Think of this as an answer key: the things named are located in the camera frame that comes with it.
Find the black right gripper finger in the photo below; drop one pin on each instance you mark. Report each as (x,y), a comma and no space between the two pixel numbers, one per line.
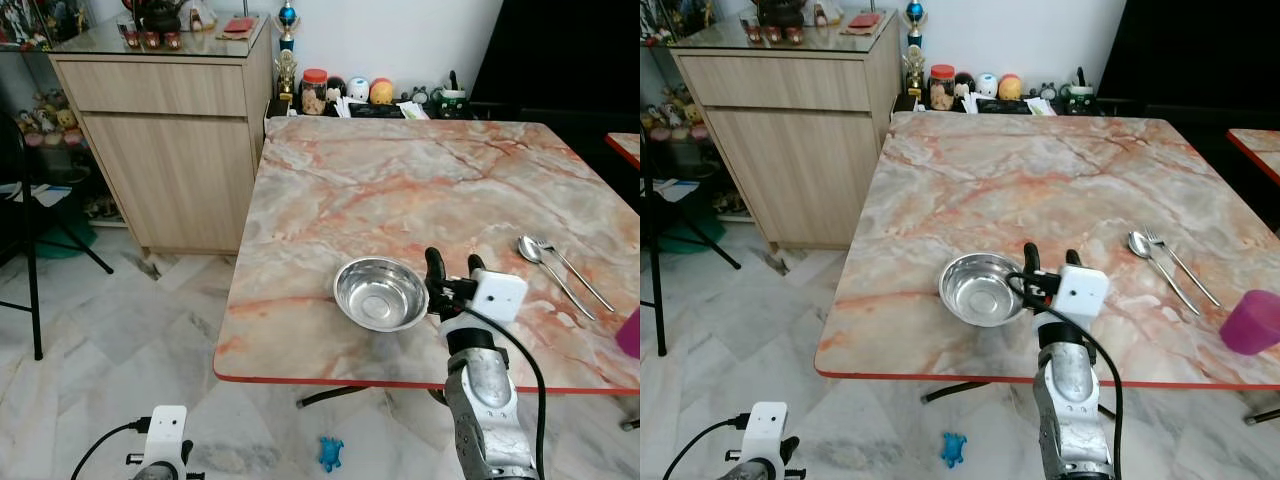
(476,268)
(1031,262)
(436,270)
(1071,259)

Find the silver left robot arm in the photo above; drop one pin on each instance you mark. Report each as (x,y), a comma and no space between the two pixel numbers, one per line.
(160,473)
(760,472)

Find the small steel bowl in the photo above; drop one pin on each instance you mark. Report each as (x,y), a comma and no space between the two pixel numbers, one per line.
(380,300)
(980,295)

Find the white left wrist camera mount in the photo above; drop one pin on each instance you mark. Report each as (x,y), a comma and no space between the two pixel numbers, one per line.
(168,430)
(768,428)

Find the green plastic basin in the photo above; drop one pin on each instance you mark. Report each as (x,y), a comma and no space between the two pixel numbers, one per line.
(70,243)
(695,238)

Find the pink plastic cup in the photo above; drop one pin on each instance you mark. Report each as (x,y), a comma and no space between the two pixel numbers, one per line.
(1250,322)
(630,335)

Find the black television screen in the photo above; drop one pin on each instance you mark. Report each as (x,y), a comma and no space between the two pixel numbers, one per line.
(1200,50)
(570,50)

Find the small blue toy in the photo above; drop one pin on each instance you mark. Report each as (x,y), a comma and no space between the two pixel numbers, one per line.
(953,450)
(331,455)

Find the black round figurine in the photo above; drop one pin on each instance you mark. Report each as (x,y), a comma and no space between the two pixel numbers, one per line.
(337,88)
(966,85)

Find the white round figurine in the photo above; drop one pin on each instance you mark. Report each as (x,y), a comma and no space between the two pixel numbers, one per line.
(988,86)
(358,90)

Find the small red tray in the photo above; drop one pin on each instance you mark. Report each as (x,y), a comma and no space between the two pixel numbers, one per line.
(240,25)
(863,20)

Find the red lid snack jar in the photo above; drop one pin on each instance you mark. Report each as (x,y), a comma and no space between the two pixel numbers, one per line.
(314,95)
(941,90)

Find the steel spoon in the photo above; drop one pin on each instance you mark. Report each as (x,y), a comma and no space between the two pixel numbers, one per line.
(1139,244)
(529,248)

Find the dark teapot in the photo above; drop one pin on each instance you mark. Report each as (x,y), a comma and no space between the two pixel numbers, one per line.
(160,17)
(780,12)

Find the black metal chair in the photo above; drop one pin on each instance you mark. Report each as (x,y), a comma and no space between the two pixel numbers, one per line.
(660,300)
(33,290)

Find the green mug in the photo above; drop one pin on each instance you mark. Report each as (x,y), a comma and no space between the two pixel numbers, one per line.
(452,103)
(1080,100)

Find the marble pattern folding table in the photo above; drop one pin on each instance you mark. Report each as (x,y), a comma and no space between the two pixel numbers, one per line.
(1000,180)
(1260,145)
(628,145)
(400,180)

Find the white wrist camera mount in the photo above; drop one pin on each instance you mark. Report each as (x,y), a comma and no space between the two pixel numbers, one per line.
(168,430)
(768,428)
(1082,292)
(500,295)

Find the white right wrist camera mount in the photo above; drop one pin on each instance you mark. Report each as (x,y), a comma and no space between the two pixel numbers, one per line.
(500,295)
(1082,292)

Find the orange round figurine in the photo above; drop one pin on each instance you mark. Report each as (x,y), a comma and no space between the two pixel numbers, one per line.
(381,92)
(1010,88)

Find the steel fork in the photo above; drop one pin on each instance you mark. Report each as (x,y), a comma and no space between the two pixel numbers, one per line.
(1155,238)
(541,243)

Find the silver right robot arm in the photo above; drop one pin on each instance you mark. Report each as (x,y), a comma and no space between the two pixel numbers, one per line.
(1070,400)
(485,400)

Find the light wooden cabinet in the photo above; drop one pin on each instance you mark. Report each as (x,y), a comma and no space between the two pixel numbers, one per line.
(790,150)
(170,150)

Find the gold and blue trophy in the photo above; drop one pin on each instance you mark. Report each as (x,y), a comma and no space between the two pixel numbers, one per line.
(287,70)
(914,65)

